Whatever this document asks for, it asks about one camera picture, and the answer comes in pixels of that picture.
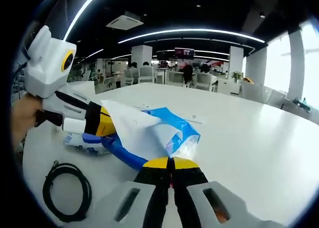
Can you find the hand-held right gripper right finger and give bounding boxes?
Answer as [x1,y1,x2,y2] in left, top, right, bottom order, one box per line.
[172,156,286,228]

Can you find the blue tissue pack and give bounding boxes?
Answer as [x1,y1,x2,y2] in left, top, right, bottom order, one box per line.
[101,100,201,170]

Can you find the potted green plant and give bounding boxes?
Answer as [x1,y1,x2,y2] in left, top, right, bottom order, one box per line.
[231,71,244,83]

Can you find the black cable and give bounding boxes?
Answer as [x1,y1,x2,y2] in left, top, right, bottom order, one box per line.
[42,160,93,223]

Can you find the hanging display screen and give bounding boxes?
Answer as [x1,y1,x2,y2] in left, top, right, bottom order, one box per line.
[174,48,195,59]

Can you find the person's left hand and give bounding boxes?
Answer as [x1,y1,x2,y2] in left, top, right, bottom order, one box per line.
[11,93,44,149]

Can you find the long curved ceiling light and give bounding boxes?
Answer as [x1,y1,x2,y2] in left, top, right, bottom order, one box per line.
[117,28,266,44]

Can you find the teal object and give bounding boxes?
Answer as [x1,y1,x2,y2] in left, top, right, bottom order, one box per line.
[294,97,312,112]

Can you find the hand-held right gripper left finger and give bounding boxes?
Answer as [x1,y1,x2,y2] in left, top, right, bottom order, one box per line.
[91,156,172,228]

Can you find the blue wet wipes pack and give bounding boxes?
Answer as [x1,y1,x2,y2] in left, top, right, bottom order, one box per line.
[63,132,118,157]

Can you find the ceiling air conditioner unit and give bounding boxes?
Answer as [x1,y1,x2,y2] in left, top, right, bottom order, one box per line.
[106,10,145,31]

